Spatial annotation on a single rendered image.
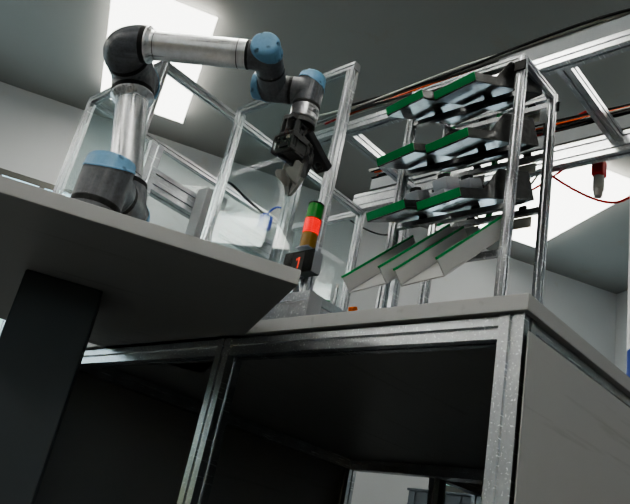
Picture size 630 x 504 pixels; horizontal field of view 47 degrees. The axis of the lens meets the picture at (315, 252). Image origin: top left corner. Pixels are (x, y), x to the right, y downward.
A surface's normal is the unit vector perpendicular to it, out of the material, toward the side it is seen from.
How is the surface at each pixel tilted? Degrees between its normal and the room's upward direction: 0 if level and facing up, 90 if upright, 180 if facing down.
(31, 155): 90
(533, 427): 90
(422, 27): 180
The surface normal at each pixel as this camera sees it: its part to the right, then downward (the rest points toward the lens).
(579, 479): 0.74, -0.14
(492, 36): -0.19, 0.90
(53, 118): 0.32, -0.32
